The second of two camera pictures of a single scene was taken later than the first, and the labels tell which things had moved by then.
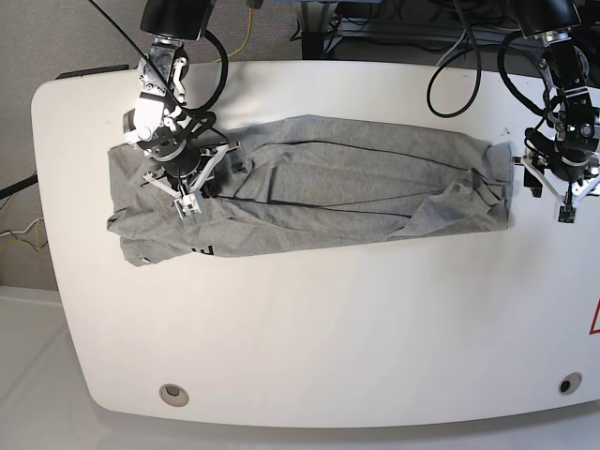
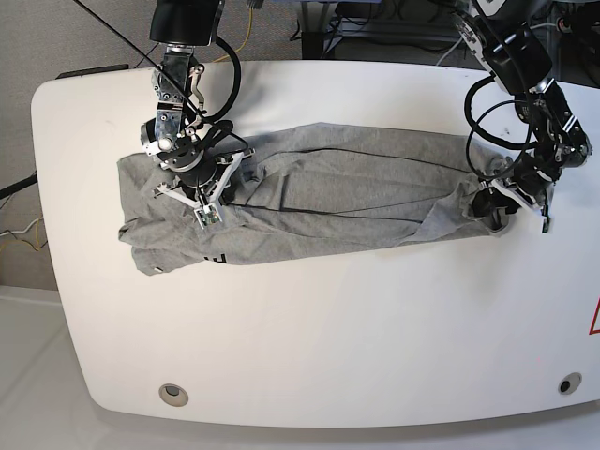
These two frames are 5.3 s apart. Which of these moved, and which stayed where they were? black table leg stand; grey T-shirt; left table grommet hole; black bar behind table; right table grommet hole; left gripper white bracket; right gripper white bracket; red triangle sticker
Moved: left gripper white bracket; grey T-shirt; right gripper white bracket
Stayed: red triangle sticker; black bar behind table; black table leg stand; left table grommet hole; right table grommet hole
